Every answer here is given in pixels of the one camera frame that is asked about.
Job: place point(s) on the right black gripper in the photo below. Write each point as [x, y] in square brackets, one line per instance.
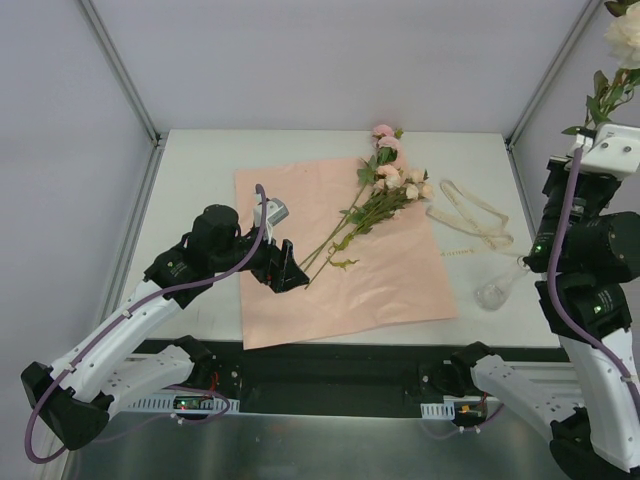
[560, 176]

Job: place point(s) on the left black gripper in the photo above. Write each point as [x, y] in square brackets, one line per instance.
[273, 265]

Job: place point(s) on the pink wrapping paper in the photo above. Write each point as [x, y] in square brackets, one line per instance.
[392, 275]

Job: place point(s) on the cream ribbon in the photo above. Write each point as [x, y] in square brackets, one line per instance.
[473, 217]

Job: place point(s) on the artificial rose bouquet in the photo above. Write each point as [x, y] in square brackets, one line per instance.
[384, 190]

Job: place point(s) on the cream white rose stem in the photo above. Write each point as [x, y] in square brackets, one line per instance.
[609, 94]

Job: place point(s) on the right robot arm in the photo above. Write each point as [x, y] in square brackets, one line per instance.
[583, 256]

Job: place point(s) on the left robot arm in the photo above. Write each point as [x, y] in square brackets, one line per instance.
[78, 394]

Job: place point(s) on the clear glass vase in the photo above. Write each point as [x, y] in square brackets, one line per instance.
[494, 293]

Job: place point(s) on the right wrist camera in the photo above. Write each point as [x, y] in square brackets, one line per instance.
[611, 149]

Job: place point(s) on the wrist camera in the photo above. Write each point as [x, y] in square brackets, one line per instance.
[611, 149]
[276, 212]

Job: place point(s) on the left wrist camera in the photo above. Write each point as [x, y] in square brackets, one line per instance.
[276, 212]

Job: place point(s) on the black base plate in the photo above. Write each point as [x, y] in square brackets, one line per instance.
[379, 381]

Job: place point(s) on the left white cable duct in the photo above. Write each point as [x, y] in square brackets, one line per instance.
[181, 402]

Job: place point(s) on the white cable duct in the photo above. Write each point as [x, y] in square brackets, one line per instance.
[181, 402]
[438, 411]

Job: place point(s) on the left aluminium frame post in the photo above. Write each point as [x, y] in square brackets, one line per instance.
[98, 28]

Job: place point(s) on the aluminium frame post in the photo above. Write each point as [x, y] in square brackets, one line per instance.
[568, 44]
[98, 28]

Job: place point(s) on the right aluminium frame post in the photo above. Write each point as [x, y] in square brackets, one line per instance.
[568, 44]

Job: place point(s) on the right white cable duct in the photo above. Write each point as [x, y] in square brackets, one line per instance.
[438, 411]

